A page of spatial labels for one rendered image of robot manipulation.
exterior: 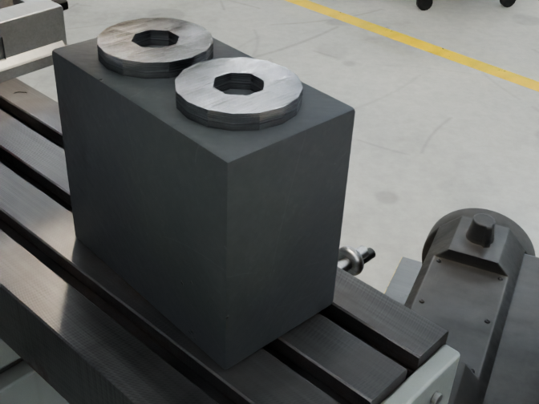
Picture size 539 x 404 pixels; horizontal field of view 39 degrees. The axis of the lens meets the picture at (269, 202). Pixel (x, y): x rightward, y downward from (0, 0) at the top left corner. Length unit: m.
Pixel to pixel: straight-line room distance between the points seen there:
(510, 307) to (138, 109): 0.85
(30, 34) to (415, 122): 2.10
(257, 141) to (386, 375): 0.22
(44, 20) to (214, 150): 0.60
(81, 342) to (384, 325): 0.24
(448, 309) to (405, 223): 1.21
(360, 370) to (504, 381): 0.56
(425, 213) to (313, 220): 1.89
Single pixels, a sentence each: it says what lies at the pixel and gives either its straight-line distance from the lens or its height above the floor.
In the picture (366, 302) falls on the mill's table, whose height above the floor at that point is 0.93.
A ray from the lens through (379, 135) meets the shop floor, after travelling 2.84.
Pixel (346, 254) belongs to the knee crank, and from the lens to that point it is 1.36.
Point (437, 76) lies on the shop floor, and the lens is 3.36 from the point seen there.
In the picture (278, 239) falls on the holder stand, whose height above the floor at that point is 1.04.
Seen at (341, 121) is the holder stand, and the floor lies 1.11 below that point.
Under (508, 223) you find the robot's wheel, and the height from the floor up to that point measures 0.59.
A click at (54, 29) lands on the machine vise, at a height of 0.97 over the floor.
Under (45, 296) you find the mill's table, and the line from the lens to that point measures 0.67.
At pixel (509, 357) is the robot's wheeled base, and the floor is 0.57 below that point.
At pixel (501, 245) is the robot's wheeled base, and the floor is 0.61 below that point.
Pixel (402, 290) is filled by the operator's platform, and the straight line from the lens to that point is 1.51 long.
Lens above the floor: 1.37
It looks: 34 degrees down
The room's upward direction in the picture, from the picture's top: 3 degrees clockwise
